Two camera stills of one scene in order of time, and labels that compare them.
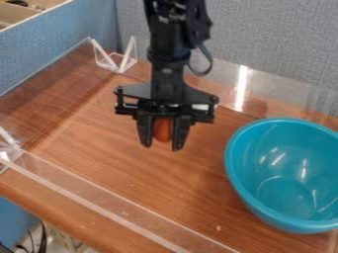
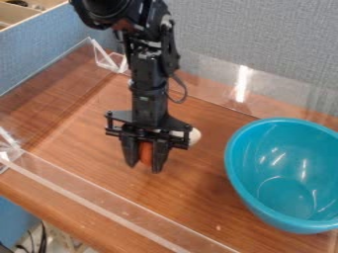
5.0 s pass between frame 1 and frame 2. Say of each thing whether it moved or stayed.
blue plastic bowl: stayed
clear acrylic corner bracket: stayed
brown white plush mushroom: moved
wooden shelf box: stayed
